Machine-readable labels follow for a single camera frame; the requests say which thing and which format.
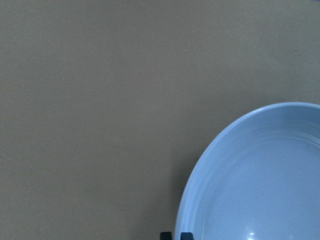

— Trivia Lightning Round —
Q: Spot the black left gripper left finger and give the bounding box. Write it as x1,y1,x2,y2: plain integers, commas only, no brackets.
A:
160,231,173,240

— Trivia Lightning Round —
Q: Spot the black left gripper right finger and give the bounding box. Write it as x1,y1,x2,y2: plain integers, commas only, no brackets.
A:
180,232,194,240

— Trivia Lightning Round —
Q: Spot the blue round plate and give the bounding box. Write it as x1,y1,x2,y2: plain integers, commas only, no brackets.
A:
174,102,320,240

